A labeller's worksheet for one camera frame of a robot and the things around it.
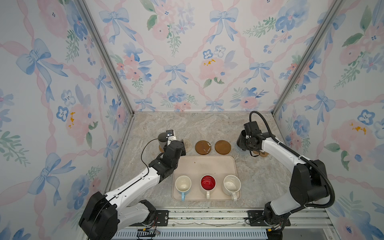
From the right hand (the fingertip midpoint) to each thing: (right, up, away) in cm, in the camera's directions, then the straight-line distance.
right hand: (244, 143), depth 91 cm
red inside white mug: (-23, -21, -8) cm, 32 cm away
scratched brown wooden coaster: (-25, -4, +9) cm, 26 cm away
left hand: (-39, +3, -10) cm, 40 cm away
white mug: (-10, -22, -8) cm, 25 cm away
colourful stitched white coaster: (-35, -2, +9) cm, 36 cm away
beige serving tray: (-30, -15, 0) cm, 33 cm away
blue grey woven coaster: (0, -6, +6) cm, 9 cm away
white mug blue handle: (-37, -22, -8) cm, 43 cm away
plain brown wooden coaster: (-11, -3, +9) cm, 15 cm away
